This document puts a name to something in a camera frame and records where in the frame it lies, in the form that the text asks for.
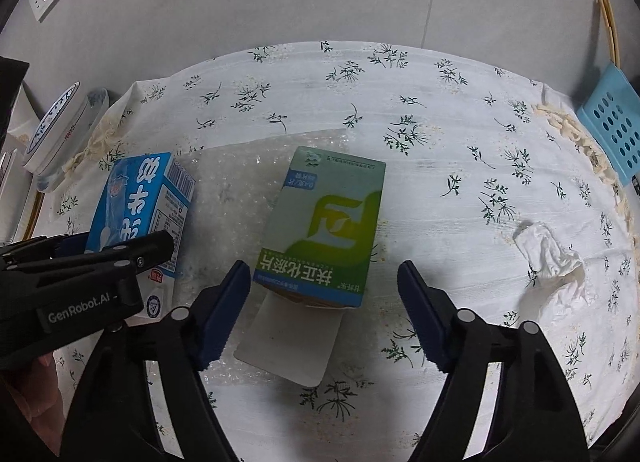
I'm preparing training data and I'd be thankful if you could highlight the blue white milk carton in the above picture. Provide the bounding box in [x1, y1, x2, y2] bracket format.
[85, 151, 196, 320]

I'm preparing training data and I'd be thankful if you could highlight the green medicine box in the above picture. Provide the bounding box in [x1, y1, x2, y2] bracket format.
[252, 145, 388, 310]

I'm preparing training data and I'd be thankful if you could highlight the person's left hand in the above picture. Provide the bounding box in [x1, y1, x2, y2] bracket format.
[0, 351, 66, 443]

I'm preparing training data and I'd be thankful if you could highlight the light blue plastic basket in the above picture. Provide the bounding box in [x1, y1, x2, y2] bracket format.
[575, 62, 640, 188]

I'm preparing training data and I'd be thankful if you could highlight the white floral fringed tablecloth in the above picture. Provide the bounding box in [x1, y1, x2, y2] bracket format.
[50, 40, 640, 462]

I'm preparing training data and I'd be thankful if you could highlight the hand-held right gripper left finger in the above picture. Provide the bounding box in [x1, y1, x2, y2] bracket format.
[60, 259, 251, 462]

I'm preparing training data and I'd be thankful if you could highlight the white cardboard box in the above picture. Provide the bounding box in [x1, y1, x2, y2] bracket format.
[0, 90, 43, 243]

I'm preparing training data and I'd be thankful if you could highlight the white tape roll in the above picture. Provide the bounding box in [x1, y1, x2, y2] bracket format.
[22, 82, 111, 193]

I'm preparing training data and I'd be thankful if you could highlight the black box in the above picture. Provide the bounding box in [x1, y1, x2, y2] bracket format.
[0, 56, 31, 108]

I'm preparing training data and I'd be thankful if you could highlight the clear bubble wrap sheet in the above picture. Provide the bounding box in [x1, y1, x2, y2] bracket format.
[145, 127, 351, 383]

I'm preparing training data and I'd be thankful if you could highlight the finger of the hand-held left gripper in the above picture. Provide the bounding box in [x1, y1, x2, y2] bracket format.
[20, 231, 174, 279]
[0, 235, 93, 268]

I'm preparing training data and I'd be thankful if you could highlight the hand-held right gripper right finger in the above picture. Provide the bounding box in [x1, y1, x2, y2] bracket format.
[397, 259, 593, 462]

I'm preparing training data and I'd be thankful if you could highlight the crumpled white tissue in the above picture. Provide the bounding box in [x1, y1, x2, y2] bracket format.
[514, 222, 598, 308]

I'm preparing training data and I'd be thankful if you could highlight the wooden chopstick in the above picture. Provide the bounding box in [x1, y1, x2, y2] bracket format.
[595, 0, 617, 68]
[602, 0, 622, 68]

